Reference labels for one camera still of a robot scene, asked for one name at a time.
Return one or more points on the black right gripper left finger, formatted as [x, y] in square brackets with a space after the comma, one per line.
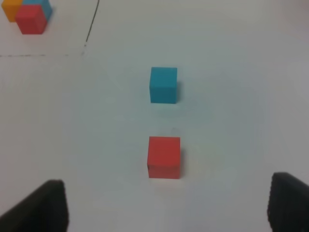
[44, 210]

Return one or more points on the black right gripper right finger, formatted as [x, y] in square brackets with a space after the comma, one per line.
[288, 204]

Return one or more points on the template red cube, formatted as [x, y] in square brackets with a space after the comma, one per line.
[31, 19]

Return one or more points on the template blue cube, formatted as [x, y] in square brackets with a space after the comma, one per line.
[45, 4]

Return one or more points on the template orange cube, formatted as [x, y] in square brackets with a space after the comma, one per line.
[10, 8]

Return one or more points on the loose red cube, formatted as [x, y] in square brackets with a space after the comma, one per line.
[164, 157]

